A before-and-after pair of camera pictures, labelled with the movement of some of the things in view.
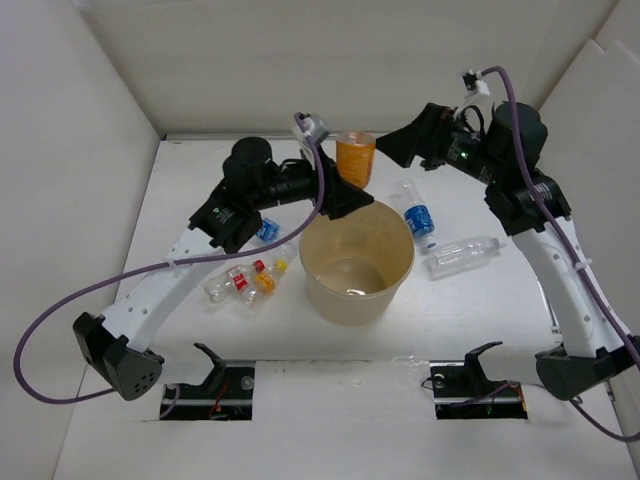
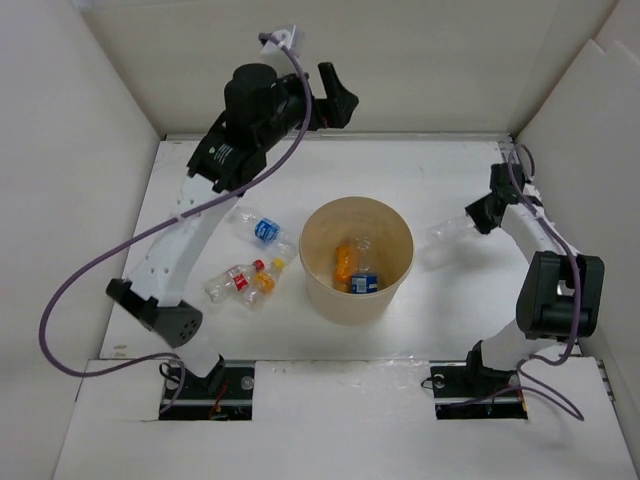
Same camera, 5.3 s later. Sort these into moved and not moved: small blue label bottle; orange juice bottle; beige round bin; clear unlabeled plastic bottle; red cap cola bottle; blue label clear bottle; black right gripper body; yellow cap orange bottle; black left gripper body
Moved: clear unlabeled plastic bottle; orange juice bottle; black right gripper body; black left gripper body; blue label clear bottle
Not moved: beige round bin; small blue label bottle; red cap cola bottle; yellow cap orange bottle
